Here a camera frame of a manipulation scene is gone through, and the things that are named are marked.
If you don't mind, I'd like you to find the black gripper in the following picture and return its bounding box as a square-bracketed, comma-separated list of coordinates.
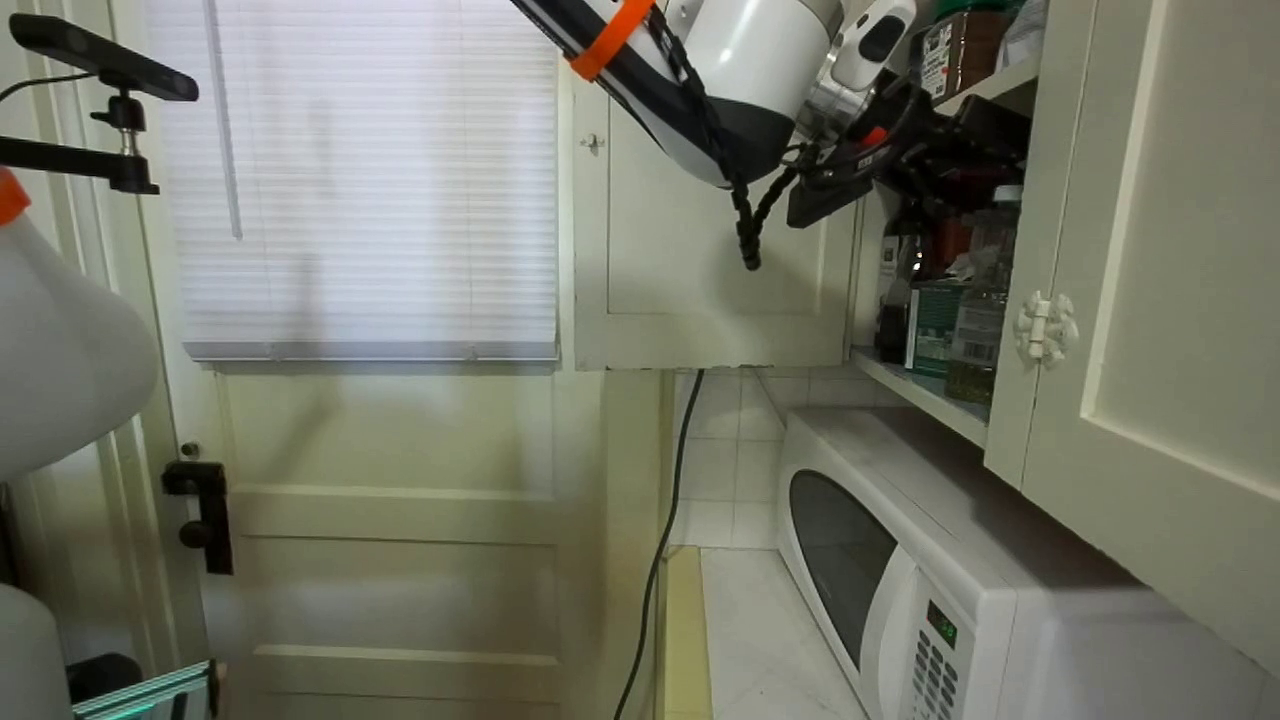
[858, 77, 1035, 232]

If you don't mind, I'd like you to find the dark glass bottle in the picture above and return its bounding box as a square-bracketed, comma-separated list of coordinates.
[871, 224, 922, 364]

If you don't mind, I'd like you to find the cream open shelf cabinet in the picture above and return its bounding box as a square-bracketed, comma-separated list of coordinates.
[848, 52, 1047, 452]

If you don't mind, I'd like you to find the green labelled can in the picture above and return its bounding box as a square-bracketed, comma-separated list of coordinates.
[906, 280, 968, 377]

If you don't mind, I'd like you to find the glass cabinet door knob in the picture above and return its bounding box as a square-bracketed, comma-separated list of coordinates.
[1013, 287, 1084, 377]

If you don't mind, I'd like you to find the cream closed cabinet door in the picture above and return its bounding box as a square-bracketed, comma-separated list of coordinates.
[979, 0, 1280, 680]

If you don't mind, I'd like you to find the cream open cabinet door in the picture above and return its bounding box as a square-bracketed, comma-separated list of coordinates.
[568, 73, 858, 377]

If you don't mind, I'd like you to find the white microwave oven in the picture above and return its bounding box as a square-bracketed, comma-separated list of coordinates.
[771, 398, 1280, 720]

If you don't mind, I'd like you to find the white window blind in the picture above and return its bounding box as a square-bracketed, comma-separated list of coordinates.
[169, 0, 564, 368]

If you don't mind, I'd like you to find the cream panelled door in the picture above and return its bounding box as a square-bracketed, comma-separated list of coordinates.
[112, 360, 674, 720]

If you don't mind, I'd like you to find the black door latch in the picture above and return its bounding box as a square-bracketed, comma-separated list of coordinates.
[161, 438, 240, 578]

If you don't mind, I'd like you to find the white jug orange cap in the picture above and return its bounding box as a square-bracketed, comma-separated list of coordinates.
[0, 168, 163, 486]

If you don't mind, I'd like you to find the teal flat item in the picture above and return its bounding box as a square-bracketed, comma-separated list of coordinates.
[66, 657, 214, 720]

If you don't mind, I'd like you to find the white plastic container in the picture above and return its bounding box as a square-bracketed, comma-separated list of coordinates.
[0, 578, 74, 720]

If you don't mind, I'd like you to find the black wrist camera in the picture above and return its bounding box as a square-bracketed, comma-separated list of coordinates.
[784, 157, 884, 232]

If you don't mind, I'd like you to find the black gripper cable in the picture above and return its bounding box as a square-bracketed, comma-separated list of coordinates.
[722, 139, 807, 277]

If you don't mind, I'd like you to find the orange arm strap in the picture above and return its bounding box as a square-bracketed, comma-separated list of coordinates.
[564, 0, 661, 83]

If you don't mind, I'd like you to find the black power cord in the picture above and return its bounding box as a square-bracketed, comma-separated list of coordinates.
[609, 368, 713, 720]

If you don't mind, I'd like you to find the black camera on clamp arm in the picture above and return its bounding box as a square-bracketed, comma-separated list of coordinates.
[0, 13, 202, 198]

